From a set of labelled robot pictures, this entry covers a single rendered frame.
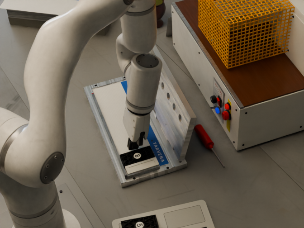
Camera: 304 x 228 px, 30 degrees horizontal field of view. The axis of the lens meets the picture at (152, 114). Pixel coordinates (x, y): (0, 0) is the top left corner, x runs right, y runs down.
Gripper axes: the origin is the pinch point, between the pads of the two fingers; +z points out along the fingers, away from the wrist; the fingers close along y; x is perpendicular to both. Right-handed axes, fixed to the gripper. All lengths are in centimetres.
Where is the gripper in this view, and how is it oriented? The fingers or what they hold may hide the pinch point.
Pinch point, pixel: (133, 143)
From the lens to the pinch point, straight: 172.7
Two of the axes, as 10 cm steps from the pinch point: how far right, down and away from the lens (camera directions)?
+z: -1.4, 7.3, 6.7
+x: 9.3, -1.3, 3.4
